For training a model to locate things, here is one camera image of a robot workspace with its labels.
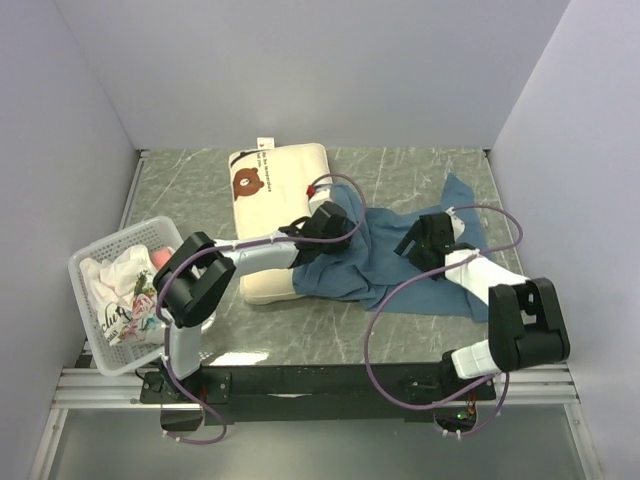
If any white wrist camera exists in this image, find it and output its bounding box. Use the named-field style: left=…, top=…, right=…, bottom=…
left=446, top=207, right=466, bottom=240
left=306, top=184, right=331, bottom=214

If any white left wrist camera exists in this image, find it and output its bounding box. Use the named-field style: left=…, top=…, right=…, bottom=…
left=306, top=184, right=331, bottom=214

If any white printed cloth in basket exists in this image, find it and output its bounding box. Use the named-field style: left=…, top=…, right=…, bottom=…
left=80, top=245, right=174, bottom=346

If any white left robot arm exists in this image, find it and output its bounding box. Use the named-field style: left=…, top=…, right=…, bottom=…
left=153, top=201, right=362, bottom=402

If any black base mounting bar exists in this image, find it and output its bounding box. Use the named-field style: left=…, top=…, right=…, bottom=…
left=138, top=363, right=501, bottom=434

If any white plastic laundry basket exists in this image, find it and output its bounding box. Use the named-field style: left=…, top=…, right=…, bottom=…
left=68, top=216, right=201, bottom=379

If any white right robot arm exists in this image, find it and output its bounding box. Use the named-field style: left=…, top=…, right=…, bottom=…
left=395, top=212, right=571, bottom=399

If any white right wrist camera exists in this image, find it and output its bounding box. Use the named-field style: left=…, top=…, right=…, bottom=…
left=446, top=207, right=466, bottom=240

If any blue fabric pillowcase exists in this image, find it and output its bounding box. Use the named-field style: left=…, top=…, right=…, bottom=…
left=292, top=174, right=488, bottom=323

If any cream bear print pillow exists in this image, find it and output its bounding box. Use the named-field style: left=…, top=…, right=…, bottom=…
left=228, top=135, right=331, bottom=306

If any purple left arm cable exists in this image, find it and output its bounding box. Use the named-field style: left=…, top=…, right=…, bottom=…
left=154, top=172, right=369, bottom=446

